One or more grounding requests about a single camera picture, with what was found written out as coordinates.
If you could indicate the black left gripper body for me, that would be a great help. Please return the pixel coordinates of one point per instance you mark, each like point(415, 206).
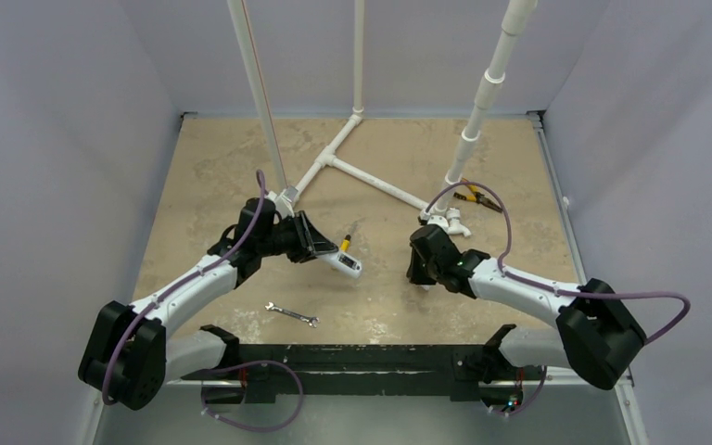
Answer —
point(299, 248)

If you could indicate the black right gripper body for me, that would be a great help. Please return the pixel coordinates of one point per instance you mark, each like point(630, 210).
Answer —
point(422, 268)

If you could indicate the white remote control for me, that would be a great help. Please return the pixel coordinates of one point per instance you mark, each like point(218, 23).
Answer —
point(343, 262)

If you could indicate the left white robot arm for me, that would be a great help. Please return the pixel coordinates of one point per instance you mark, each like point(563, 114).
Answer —
point(130, 353)

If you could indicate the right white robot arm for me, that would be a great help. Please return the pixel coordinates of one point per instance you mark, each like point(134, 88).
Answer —
point(587, 329)

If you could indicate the silver open-end wrench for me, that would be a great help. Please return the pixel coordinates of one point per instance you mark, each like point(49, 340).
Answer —
point(311, 321)

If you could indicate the white jointed vertical pipe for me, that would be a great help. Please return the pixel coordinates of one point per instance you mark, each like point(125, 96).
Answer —
point(514, 22)

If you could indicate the yellow handled screwdriver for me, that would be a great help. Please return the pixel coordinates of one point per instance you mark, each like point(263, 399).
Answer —
point(347, 239)

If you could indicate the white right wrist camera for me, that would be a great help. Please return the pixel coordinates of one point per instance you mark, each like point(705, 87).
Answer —
point(427, 218)

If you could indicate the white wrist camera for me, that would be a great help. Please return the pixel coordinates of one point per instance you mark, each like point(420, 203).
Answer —
point(427, 218)
point(284, 201)

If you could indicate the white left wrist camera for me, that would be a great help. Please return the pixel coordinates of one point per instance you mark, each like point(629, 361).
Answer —
point(284, 201)

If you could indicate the white PVC pipe frame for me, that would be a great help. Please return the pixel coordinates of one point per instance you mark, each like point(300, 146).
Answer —
point(327, 158)

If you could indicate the yellow handled pliers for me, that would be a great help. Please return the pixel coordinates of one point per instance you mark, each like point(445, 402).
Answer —
point(475, 195)

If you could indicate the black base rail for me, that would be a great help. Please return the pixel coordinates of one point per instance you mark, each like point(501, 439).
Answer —
point(260, 373)

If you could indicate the aluminium frame rail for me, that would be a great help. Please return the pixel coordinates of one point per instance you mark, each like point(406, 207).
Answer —
point(536, 121)

